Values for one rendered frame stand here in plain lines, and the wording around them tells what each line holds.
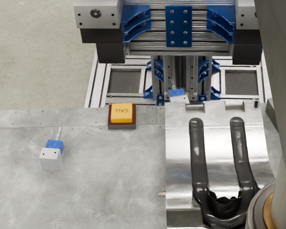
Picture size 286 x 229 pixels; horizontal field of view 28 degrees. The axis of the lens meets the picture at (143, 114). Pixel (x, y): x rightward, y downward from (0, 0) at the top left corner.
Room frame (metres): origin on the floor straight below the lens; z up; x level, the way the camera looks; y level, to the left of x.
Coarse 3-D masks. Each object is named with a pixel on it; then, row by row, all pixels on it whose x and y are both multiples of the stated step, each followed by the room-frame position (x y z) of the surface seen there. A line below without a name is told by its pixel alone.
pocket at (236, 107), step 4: (228, 104) 1.06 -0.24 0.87; (232, 104) 1.06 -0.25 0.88; (236, 104) 1.06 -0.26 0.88; (240, 104) 1.06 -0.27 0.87; (228, 108) 1.05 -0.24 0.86; (232, 108) 1.05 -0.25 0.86; (236, 108) 1.05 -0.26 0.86; (240, 108) 1.05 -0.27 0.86; (244, 108) 1.03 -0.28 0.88; (228, 112) 1.04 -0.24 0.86; (232, 112) 1.04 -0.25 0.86
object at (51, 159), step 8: (56, 136) 1.03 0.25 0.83; (48, 144) 1.00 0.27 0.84; (56, 144) 0.99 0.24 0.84; (40, 152) 0.96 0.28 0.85; (48, 152) 0.96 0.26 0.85; (56, 152) 0.96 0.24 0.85; (40, 160) 0.94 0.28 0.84; (48, 160) 0.94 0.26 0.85; (56, 160) 0.93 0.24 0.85; (48, 168) 0.94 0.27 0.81; (56, 168) 0.93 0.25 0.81
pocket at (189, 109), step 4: (204, 104) 1.06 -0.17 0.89; (188, 108) 1.06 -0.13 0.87; (192, 108) 1.06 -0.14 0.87; (196, 108) 1.06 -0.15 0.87; (200, 108) 1.06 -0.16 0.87; (204, 108) 1.05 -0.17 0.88; (188, 112) 1.05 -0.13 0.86; (192, 112) 1.05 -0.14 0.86; (196, 112) 1.05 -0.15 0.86; (200, 112) 1.05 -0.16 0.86; (204, 112) 1.05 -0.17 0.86
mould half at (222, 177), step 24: (168, 120) 1.01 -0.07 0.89; (216, 120) 0.99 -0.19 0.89; (168, 144) 0.93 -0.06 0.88; (216, 144) 0.91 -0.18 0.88; (264, 144) 0.90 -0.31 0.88; (168, 168) 0.85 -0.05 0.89; (216, 168) 0.83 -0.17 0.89; (264, 168) 0.82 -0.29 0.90; (168, 192) 0.75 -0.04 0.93; (216, 192) 0.73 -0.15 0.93; (168, 216) 0.70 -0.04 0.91; (192, 216) 0.69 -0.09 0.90
